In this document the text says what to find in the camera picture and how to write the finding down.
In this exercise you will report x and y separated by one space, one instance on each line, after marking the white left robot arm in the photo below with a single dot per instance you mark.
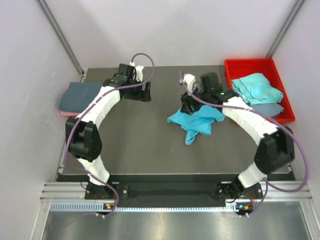
82 138

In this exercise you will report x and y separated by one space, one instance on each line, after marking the aluminium frame rail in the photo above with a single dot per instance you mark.
74 191

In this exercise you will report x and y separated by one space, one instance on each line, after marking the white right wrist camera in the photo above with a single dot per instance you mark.
189 81

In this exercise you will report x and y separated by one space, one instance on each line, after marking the grey slotted cable duct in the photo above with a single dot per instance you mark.
102 207

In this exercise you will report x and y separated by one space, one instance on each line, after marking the grey-blue t shirt in bin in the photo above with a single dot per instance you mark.
272 110

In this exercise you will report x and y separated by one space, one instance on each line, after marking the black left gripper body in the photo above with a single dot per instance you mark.
136 89

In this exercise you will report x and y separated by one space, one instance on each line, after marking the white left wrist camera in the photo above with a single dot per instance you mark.
137 72

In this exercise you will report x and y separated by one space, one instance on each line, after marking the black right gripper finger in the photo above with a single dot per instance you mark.
194 106
187 106

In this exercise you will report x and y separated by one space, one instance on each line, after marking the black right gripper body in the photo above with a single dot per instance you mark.
203 95

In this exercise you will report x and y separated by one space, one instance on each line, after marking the bright blue t shirt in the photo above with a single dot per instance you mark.
199 122

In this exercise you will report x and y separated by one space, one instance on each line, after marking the turquoise t shirt in bin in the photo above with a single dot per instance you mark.
256 89

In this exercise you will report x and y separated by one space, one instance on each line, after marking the red plastic bin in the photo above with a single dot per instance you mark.
236 68

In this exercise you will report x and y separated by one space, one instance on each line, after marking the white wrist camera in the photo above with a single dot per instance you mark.
137 72
189 81

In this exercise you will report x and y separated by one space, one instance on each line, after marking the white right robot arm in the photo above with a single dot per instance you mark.
275 147

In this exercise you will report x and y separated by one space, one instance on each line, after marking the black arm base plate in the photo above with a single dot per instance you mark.
173 194

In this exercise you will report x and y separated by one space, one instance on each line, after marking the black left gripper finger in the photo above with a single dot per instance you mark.
146 91
134 96

